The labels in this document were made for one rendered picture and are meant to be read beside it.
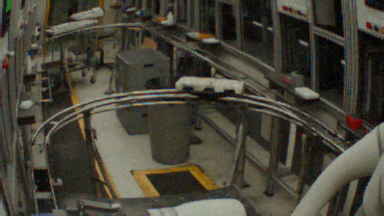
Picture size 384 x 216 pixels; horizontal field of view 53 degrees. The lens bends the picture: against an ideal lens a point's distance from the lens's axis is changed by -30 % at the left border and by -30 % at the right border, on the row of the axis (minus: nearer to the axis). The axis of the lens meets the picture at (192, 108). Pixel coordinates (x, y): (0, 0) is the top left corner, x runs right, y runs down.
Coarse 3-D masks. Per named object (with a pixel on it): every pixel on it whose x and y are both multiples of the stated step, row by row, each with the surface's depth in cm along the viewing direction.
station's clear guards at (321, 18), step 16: (320, 0) 250; (336, 0) 232; (288, 16) 296; (320, 16) 255; (336, 16) 236; (288, 32) 301; (304, 32) 280; (336, 32) 241; (288, 48) 306; (304, 48) 284; (336, 48) 334; (288, 64) 310; (304, 64) 288; (304, 80) 291
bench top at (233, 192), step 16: (192, 192) 213; (208, 192) 213; (224, 192) 213; (240, 192) 212; (32, 208) 178; (48, 208) 181; (64, 208) 185; (128, 208) 194; (144, 208) 196; (160, 208) 197; (256, 208) 195
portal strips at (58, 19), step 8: (56, 0) 841; (64, 0) 851; (80, 0) 866; (88, 0) 873; (96, 0) 879; (56, 8) 848; (64, 8) 858; (80, 8) 872; (88, 8) 880; (56, 16) 854; (64, 16) 864; (56, 24) 860; (64, 32) 876; (64, 40) 882; (80, 40) 895; (88, 40) 904; (56, 48) 879; (64, 48) 888
